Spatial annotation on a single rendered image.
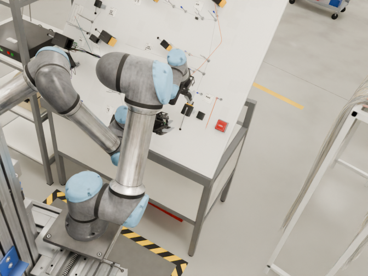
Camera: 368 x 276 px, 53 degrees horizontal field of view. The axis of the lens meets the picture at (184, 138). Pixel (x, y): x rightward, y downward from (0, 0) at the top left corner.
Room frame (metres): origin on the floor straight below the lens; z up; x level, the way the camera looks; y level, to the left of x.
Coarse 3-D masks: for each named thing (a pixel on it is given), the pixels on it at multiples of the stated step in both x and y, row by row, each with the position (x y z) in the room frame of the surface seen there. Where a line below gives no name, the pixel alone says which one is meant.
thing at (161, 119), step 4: (160, 112) 1.29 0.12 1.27; (164, 112) 1.30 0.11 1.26; (156, 116) 1.24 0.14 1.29; (160, 116) 1.28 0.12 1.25; (164, 116) 1.28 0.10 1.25; (168, 116) 1.31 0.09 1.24; (156, 120) 1.22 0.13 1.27; (160, 120) 1.24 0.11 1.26; (164, 120) 1.28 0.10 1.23; (156, 124) 1.25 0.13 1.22; (160, 124) 1.24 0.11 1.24; (164, 124) 1.26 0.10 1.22; (156, 128) 1.24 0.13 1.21; (160, 128) 1.24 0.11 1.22; (164, 128) 1.25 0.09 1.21; (168, 128) 1.26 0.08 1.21
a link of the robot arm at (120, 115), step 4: (120, 108) 1.16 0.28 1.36; (124, 108) 1.15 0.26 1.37; (116, 112) 1.15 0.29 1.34; (120, 112) 1.14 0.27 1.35; (124, 112) 1.14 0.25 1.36; (116, 116) 1.14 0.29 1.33; (120, 116) 1.13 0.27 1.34; (124, 116) 1.12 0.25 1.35; (120, 120) 1.12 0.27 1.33; (124, 120) 1.12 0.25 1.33; (120, 124) 1.13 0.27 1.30; (124, 124) 1.13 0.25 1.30
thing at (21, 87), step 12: (48, 48) 1.11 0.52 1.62; (36, 60) 1.05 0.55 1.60; (48, 60) 1.03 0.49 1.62; (60, 60) 1.06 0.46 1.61; (24, 72) 1.02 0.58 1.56; (36, 72) 0.99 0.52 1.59; (12, 84) 1.01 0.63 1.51; (24, 84) 1.01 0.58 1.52; (0, 96) 0.98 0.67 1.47; (12, 96) 0.99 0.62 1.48; (24, 96) 1.00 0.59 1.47; (0, 108) 0.97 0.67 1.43
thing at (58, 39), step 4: (56, 32) 1.82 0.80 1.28; (52, 36) 1.84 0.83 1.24; (56, 36) 1.81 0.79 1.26; (60, 36) 1.80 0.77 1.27; (64, 36) 1.80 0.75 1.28; (52, 40) 1.80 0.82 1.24; (56, 40) 1.79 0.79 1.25; (60, 40) 1.79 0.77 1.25; (64, 40) 1.79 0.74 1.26; (68, 40) 1.83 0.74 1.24; (72, 40) 1.83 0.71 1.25; (56, 44) 1.78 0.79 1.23; (60, 44) 1.77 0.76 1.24; (64, 44) 1.77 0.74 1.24; (68, 44) 1.81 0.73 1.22; (72, 44) 1.82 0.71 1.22; (76, 44) 1.90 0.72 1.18; (64, 48) 1.76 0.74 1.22; (68, 48) 1.80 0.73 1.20
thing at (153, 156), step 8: (48, 104) 1.70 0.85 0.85; (56, 112) 1.68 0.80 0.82; (152, 152) 1.42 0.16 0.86; (152, 160) 1.42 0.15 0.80; (160, 160) 1.40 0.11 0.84; (168, 160) 1.38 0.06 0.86; (168, 168) 1.38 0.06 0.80; (176, 168) 1.36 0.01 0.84; (184, 168) 1.35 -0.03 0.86; (192, 176) 1.33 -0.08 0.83; (200, 176) 1.31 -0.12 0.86; (200, 184) 1.31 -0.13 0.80; (208, 184) 1.29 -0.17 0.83
